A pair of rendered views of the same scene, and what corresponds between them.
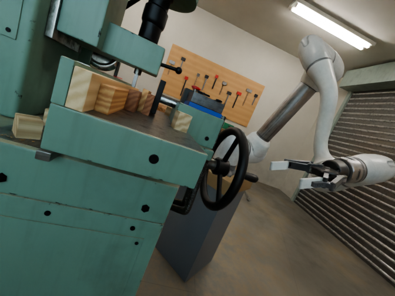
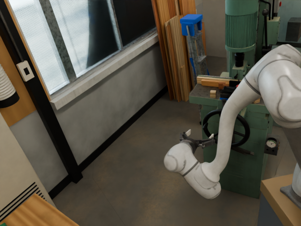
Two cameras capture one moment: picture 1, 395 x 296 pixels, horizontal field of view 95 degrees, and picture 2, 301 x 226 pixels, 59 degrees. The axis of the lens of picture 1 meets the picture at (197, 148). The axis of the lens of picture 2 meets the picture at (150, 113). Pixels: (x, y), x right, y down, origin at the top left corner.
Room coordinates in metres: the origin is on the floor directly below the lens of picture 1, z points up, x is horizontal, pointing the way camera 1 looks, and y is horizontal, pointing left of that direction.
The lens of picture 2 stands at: (1.29, -1.21, 1.88)
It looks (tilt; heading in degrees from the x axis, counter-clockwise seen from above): 34 degrees down; 141
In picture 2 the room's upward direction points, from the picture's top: 11 degrees counter-clockwise
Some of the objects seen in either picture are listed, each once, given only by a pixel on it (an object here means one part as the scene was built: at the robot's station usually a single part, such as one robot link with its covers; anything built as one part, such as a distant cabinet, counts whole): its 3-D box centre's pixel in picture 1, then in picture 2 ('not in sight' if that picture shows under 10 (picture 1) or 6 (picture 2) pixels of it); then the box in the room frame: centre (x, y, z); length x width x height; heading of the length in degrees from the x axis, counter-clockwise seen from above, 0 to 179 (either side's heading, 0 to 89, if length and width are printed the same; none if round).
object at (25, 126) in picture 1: (27, 126); not in sight; (0.30, 0.30, 0.82); 0.04 x 0.03 x 0.03; 56
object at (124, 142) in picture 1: (161, 127); (234, 100); (0.54, 0.12, 0.87); 0.61 x 0.30 x 0.06; 17
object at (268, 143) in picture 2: not in sight; (271, 143); (0.81, 0.10, 0.65); 0.06 x 0.04 x 0.08; 17
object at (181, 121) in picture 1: (181, 121); (213, 93); (0.42, 0.06, 0.92); 0.04 x 0.03 x 0.04; 25
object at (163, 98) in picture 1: (167, 101); (235, 89); (0.53, 0.13, 0.95); 0.09 x 0.07 x 0.09; 17
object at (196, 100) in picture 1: (201, 101); (232, 92); (0.57, 0.04, 0.99); 0.13 x 0.11 x 0.06; 17
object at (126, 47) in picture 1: (134, 55); (239, 70); (0.50, 0.25, 1.03); 0.14 x 0.07 x 0.09; 107
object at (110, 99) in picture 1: (131, 97); (246, 86); (0.55, 0.24, 0.92); 0.62 x 0.02 x 0.04; 17
